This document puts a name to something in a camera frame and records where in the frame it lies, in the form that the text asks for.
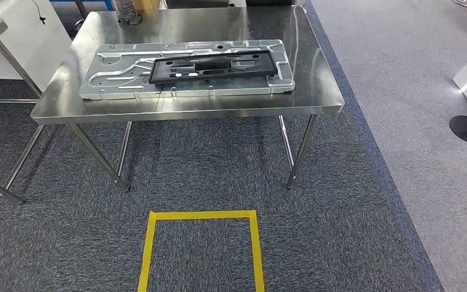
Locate black plastic licence plate bracket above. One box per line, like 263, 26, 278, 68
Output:
148, 49, 279, 85

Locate stainless steel workbench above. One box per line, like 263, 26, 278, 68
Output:
30, 4, 345, 193

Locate grey stamped metal panel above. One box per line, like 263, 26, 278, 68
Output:
78, 39, 296, 101

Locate steel pole stand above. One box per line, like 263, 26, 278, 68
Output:
73, 0, 90, 33

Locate white cabinet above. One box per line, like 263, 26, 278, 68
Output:
0, 0, 73, 80

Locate grey ribbed duct hose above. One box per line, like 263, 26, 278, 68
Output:
112, 0, 144, 27

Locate thin black cable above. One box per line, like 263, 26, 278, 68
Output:
30, 0, 47, 25

